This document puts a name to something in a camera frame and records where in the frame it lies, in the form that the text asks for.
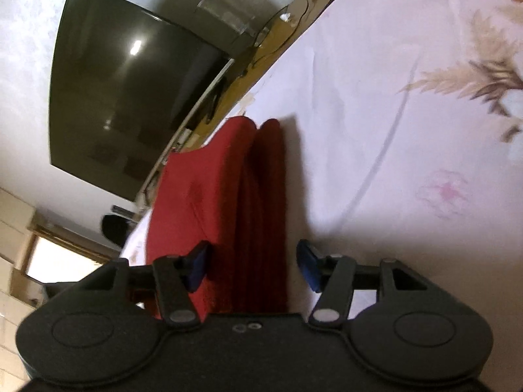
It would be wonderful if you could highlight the white flat device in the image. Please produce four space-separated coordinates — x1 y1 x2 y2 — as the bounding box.
161 127 194 165

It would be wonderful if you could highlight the wooden television stand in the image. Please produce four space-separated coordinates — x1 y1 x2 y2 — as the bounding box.
135 0 348 213

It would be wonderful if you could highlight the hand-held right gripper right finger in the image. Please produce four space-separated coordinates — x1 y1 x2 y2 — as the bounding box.
296 239 439 330

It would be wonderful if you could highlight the black remote control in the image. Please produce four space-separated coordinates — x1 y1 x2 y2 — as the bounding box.
206 77 228 123

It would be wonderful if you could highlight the clear cylindrical container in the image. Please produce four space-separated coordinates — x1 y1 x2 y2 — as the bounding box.
196 0 271 46

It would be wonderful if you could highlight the bright window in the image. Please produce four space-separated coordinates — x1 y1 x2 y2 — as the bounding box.
25 235 120 285

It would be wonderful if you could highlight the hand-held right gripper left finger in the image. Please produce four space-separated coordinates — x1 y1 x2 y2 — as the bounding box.
79 242 210 330

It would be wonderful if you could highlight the black chair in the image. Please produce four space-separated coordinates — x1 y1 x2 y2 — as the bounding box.
101 214 134 251

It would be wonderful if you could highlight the red garment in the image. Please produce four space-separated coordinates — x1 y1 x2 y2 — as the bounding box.
144 116 289 320

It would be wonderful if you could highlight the black flat television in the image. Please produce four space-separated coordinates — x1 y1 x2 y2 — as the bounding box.
48 0 236 203

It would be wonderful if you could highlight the black cable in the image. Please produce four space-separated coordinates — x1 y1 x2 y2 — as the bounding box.
248 0 332 71

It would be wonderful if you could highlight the floral white bedsheet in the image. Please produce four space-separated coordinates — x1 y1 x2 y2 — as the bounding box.
120 0 523 392

